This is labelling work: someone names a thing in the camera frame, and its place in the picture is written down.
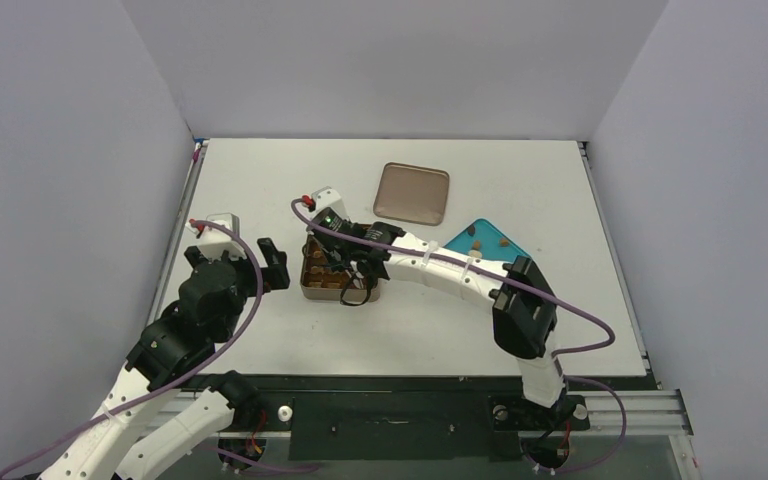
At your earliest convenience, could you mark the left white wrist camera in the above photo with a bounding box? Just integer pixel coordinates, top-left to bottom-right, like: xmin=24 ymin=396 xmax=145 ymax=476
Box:
xmin=187 ymin=213 xmax=246 ymax=260

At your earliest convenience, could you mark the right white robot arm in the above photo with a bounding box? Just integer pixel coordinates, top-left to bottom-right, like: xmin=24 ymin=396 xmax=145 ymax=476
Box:
xmin=308 ymin=207 xmax=565 ymax=427

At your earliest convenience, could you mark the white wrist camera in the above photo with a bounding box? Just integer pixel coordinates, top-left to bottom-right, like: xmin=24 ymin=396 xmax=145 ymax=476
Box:
xmin=302 ymin=186 xmax=349 ymax=219
xmin=187 ymin=213 xmax=246 ymax=260

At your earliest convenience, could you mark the purple cable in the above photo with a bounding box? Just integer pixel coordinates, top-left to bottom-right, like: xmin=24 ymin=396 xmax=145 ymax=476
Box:
xmin=291 ymin=196 xmax=629 ymax=475
xmin=0 ymin=218 xmax=265 ymax=480

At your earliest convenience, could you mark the gold cookie tin box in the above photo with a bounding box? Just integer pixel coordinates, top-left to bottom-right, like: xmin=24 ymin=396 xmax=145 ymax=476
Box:
xmin=300 ymin=234 xmax=381 ymax=305

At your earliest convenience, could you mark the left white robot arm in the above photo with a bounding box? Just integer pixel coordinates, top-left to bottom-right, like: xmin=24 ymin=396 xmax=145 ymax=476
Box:
xmin=39 ymin=231 xmax=290 ymax=479

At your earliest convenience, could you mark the brown tin lid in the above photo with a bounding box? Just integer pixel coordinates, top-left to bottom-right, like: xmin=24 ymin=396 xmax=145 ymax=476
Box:
xmin=373 ymin=162 xmax=450 ymax=226

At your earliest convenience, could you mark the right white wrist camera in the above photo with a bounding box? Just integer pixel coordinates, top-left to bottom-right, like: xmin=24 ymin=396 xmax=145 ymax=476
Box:
xmin=302 ymin=186 xmax=349 ymax=219

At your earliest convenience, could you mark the teal plastic tray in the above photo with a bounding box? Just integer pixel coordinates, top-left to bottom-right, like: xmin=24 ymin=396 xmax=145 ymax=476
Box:
xmin=444 ymin=218 xmax=529 ymax=263

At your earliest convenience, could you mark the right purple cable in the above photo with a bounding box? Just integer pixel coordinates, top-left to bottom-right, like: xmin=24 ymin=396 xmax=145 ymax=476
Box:
xmin=291 ymin=196 xmax=629 ymax=475

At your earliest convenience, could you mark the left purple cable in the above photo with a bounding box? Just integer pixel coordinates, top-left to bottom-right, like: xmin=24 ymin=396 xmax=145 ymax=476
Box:
xmin=0 ymin=218 xmax=265 ymax=480

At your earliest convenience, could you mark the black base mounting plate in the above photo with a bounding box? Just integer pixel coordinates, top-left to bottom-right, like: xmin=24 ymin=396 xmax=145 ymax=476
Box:
xmin=217 ymin=375 xmax=632 ymax=464

